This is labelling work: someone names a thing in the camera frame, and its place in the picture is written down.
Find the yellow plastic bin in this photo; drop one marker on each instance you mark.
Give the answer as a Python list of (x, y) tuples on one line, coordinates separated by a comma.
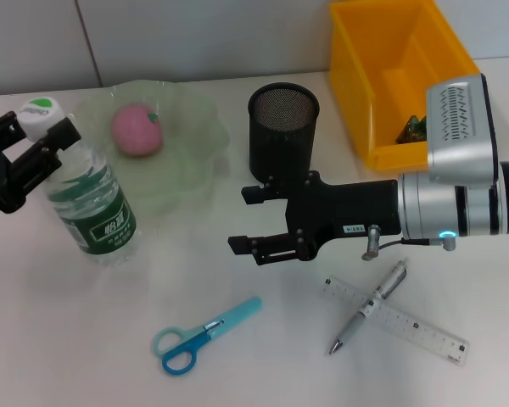
[(365, 85)]

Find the silver ballpoint pen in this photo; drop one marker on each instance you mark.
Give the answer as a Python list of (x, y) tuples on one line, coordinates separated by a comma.
[(356, 324)]

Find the green plastic wrapper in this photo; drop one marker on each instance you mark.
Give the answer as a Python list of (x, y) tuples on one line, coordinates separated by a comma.
[(413, 129)]

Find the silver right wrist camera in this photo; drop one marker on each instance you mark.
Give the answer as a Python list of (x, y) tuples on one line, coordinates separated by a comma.
[(462, 127)]

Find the pink peach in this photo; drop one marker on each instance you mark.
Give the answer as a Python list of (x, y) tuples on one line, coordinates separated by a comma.
[(138, 131)]

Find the blue scissors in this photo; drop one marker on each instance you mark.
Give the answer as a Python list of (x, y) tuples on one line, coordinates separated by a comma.
[(203, 335)]

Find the transparent plastic ruler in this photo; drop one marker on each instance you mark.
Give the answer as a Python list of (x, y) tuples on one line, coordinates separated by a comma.
[(428, 330)]

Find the pale green fruit plate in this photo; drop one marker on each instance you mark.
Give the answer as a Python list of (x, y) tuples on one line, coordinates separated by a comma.
[(186, 140)]

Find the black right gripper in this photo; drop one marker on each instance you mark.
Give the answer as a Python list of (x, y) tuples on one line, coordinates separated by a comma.
[(348, 207)]

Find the black mesh pen holder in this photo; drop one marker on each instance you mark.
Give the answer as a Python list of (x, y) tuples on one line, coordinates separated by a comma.
[(280, 135)]

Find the clear water bottle green label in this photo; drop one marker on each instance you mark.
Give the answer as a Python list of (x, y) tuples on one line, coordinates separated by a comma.
[(93, 203)]

